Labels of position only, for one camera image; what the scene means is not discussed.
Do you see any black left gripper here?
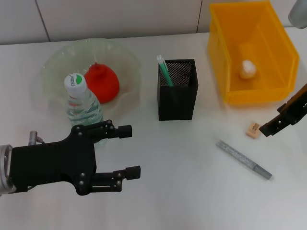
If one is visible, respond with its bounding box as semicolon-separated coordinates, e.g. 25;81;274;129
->
10;124;98;196

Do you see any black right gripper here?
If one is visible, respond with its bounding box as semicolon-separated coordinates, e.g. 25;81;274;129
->
259;82;307;138

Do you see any grey marker pen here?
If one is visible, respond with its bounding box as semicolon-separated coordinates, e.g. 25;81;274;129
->
215;139;273;181

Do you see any clear green-label water bottle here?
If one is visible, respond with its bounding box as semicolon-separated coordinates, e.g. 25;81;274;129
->
63;73;107;146

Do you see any red-orange fruit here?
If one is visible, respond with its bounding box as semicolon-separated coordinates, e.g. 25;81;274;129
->
83;62;120;104

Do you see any white paper ball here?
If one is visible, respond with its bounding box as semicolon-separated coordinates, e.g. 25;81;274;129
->
238;59;258;81

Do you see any green utility knife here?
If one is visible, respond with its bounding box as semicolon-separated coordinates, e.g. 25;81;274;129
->
156;54;174;87

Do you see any tan eraser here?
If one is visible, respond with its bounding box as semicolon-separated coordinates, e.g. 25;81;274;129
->
245;121;262;138

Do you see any black mesh pen holder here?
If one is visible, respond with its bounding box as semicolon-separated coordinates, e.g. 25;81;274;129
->
157;58;200;121

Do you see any translucent green fruit plate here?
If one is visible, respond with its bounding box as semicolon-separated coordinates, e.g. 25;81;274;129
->
42;38;142;120

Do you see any yellow plastic bin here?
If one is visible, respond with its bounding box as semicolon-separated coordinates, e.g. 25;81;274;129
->
207;1;300;105

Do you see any right wrist camera housing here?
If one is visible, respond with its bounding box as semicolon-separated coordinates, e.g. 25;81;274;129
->
287;0;307;30

